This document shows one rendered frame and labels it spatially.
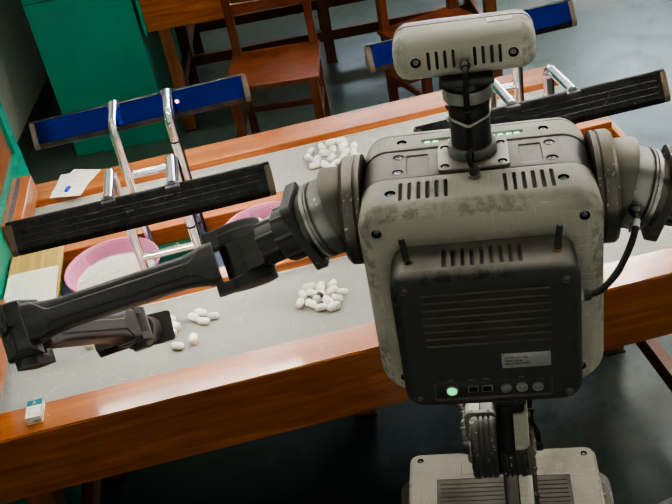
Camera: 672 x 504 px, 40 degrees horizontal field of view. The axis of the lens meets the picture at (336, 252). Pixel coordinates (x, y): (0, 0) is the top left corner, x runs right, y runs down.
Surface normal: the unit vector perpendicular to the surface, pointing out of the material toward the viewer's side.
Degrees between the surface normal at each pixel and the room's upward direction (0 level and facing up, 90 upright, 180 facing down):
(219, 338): 0
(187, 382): 0
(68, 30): 90
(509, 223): 90
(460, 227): 90
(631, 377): 0
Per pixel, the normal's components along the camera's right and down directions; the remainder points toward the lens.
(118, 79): 0.09, 0.55
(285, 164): -0.16, -0.82
